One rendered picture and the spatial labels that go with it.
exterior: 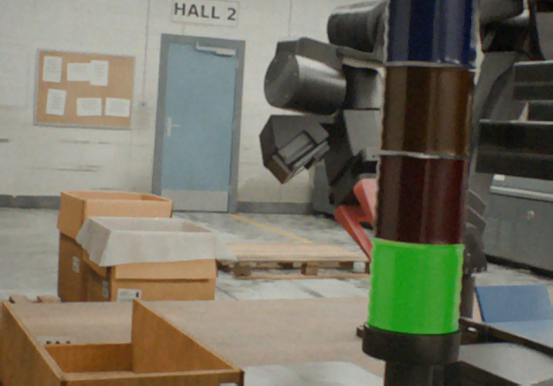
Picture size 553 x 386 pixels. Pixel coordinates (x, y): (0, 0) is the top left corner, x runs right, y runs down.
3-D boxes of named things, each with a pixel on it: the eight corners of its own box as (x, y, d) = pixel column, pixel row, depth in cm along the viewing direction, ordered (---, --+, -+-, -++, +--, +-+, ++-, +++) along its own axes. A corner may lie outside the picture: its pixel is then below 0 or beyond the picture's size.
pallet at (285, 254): (325, 258, 820) (326, 242, 819) (380, 277, 728) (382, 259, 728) (194, 258, 773) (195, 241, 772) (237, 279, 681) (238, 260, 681)
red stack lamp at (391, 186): (430, 232, 40) (435, 155, 40) (484, 244, 37) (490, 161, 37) (354, 232, 39) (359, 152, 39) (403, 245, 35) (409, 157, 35)
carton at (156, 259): (235, 345, 414) (241, 234, 411) (96, 350, 391) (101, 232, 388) (192, 315, 475) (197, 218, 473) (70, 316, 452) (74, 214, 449)
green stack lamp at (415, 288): (425, 312, 40) (430, 237, 40) (477, 331, 37) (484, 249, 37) (349, 315, 39) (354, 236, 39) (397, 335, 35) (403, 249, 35)
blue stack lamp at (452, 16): (441, 71, 40) (446, -6, 40) (496, 68, 36) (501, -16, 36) (365, 63, 38) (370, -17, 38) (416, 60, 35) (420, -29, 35)
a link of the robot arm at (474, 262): (460, 224, 99) (494, 223, 102) (403, 214, 106) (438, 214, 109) (455, 281, 99) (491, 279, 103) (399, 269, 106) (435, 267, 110)
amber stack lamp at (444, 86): (436, 152, 40) (441, 74, 40) (490, 157, 37) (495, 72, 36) (359, 148, 39) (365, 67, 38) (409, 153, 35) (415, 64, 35)
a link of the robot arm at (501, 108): (432, 249, 99) (543, 1, 107) (390, 242, 104) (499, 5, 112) (465, 275, 102) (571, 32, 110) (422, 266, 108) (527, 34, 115)
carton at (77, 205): (175, 314, 474) (181, 201, 471) (74, 317, 452) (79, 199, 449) (142, 294, 526) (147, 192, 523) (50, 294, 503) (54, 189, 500)
